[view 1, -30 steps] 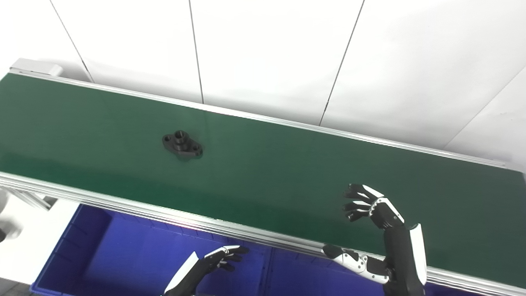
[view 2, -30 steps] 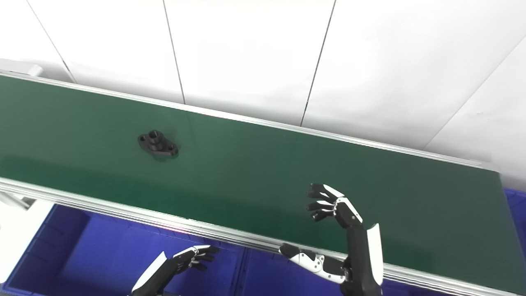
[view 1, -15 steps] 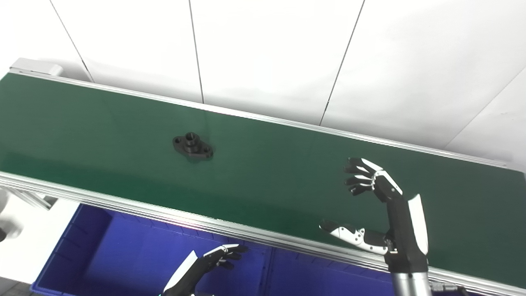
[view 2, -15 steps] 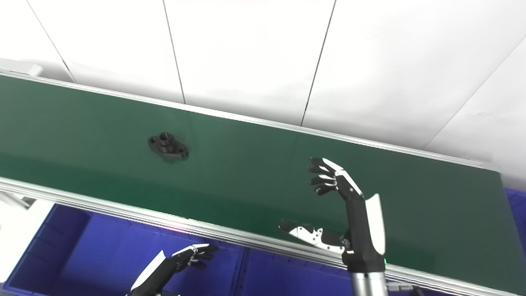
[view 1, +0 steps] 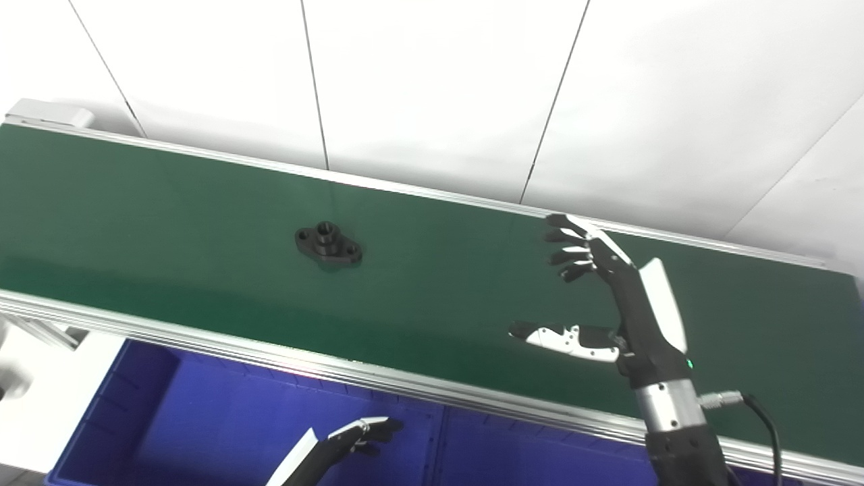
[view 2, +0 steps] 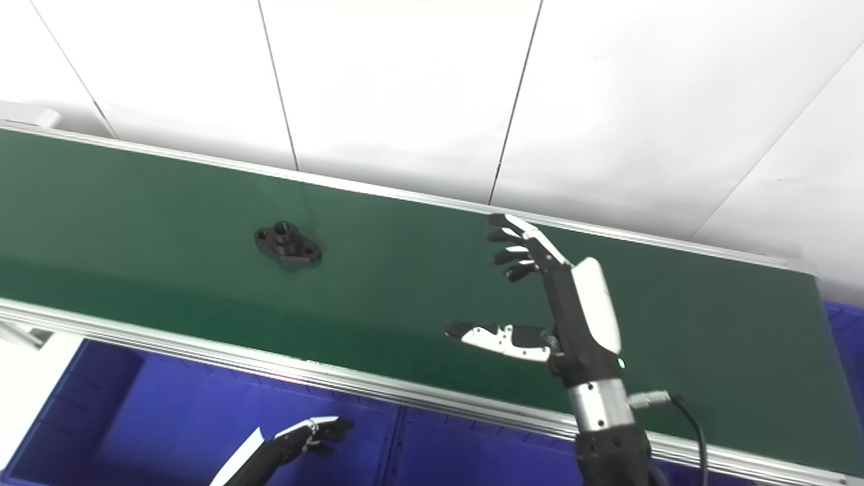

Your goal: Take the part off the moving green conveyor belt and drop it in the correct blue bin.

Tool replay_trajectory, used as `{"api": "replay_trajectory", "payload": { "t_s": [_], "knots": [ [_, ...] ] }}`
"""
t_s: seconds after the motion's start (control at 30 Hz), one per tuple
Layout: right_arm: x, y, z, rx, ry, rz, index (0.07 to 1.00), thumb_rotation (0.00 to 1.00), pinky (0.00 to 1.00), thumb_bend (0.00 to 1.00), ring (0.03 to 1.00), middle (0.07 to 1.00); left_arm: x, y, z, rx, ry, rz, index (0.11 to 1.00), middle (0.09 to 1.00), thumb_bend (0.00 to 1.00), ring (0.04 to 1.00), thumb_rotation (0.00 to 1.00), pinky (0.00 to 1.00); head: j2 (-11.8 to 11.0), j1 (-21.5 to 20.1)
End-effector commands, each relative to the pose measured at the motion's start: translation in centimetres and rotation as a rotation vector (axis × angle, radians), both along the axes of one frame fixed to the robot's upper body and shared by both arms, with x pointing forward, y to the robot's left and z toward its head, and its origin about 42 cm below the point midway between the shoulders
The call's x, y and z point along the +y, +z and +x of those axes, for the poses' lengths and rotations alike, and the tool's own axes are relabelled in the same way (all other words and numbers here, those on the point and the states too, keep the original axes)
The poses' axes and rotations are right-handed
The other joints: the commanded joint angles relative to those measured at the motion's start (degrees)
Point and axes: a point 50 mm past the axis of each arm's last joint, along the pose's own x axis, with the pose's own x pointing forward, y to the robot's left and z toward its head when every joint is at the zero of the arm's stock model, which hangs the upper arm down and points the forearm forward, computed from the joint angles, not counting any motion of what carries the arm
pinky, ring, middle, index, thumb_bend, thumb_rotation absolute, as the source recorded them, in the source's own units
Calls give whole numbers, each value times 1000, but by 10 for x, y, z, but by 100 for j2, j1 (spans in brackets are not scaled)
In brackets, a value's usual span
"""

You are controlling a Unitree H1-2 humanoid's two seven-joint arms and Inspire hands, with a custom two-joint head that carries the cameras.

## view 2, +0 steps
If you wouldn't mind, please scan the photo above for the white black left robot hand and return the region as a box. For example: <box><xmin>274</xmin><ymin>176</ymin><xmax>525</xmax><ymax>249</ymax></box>
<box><xmin>209</xmin><ymin>416</ymin><xmax>354</xmax><ymax>486</ymax></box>

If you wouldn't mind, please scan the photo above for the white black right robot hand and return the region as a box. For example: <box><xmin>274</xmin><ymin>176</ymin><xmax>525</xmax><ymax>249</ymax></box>
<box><xmin>445</xmin><ymin>213</ymin><xmax>625</xmax><ymax>387</ymax></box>

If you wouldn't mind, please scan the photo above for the black flanged metal part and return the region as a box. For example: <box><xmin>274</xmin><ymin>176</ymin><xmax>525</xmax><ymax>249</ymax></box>
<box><xmin>254</xmin><ymin>221</ymin><xmax>323</xmax><ymax>267</ymax></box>

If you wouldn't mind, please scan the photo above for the green conveyor belt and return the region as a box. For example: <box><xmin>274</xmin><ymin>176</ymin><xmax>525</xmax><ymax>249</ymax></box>
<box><xmin>0</xmin><ymin>128</ymin><xmax>864</xmax><ymax>473</ymax></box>
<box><xmin>0</xmin><ymin>120</ymin><xmax>864</xmax><ymax>486</ymax></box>

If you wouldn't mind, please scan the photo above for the blue plastic bin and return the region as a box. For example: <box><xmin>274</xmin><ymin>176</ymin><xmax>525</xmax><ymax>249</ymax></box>
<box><xmin>0</xmin><ymin>337</ymin><xmax>402</xmax><ymax>486</ymax></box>
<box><xmin>388</xmin><ymin>405</ymin><xmax>763</xmax><ymax>486</ymax></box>
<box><xmin>820</xmin><ymin>300</ymin><xmax>864</xmax><ymax>466</ymax></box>

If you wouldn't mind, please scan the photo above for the white conveyor end cover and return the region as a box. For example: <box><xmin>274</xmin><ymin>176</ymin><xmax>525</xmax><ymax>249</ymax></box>
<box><xmin>0</xmin><ymin>100</ymin><xmax>63</xmax><ymax>129</ymax></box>

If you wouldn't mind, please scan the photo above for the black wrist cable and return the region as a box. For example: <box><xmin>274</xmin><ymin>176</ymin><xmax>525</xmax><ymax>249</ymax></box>
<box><xmin>628</xmin><ymin>390</ymin><xmax>708</xmax><ymax>486</ymax></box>

